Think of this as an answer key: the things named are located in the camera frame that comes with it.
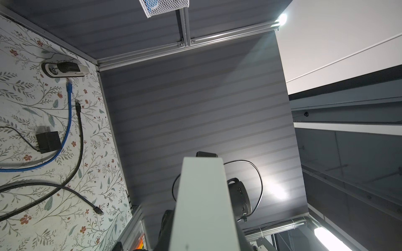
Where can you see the black white stapler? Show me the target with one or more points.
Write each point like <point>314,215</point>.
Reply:
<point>64,69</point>

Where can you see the small black adapter with cable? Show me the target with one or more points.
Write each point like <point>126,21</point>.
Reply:
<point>47,141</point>

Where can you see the white network switch box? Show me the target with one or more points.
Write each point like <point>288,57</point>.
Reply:
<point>203,219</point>

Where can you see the floral patterned table mat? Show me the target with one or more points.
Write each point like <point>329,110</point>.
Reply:
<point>80,190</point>

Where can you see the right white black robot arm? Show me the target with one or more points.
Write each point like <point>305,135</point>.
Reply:
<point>240,203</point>

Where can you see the white wire mesh basket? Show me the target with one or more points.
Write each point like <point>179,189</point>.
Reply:
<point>158,7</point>

